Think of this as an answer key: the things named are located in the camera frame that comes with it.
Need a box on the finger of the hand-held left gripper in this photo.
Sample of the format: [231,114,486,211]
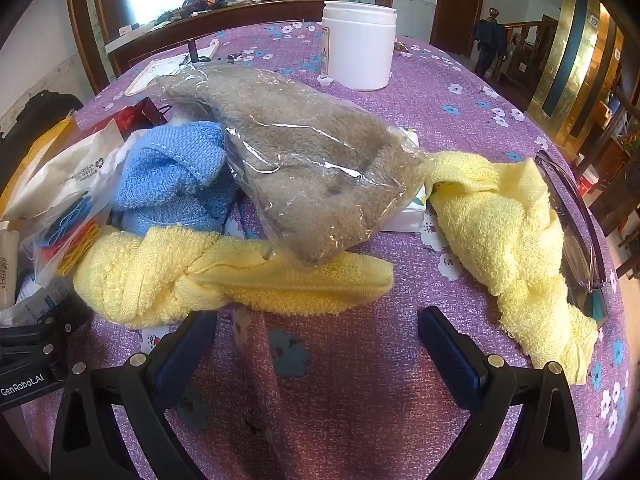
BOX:
[30,294,95,381]

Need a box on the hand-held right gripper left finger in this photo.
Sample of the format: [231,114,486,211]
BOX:
[50,310,218,480]

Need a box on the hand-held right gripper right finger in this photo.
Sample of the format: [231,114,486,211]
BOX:
[417,305,584,480]

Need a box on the yellow terry towel with label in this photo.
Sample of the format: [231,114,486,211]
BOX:
[424,151,599,387]

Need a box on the yellow cardboard box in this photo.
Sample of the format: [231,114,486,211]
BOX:
[0,115,77,213]

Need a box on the blue terry towel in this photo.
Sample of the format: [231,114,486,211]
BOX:
[110,120,240,237]

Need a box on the grey plush towel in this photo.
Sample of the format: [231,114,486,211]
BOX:
[156,61,437,269]

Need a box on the white blue medicine packet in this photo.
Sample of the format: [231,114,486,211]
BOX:
[0,274,77,327]

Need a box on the clear bag of colourful clips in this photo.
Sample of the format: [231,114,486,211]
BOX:
[20,187,114,291]

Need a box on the purple floral tablecloth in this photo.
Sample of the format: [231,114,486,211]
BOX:
[20,20,633,480]

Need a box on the white paper packet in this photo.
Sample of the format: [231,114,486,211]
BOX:
[2,119,127,222]

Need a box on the black leather sofa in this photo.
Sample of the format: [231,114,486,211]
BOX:
[0,89,85,186]

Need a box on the red gift bag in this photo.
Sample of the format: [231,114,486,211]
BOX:
[112,96,172,134]

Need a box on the white notebook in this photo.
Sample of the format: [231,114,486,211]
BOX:
[122,40,222,97]

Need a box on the white plastic jar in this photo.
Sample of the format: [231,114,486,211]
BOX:
[319,0,399,92]

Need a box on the wooden brick-pattern counter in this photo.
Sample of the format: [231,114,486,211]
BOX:
[105,0,327,79]

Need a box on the brown wooden door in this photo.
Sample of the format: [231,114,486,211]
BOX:
[429,0,489,59]

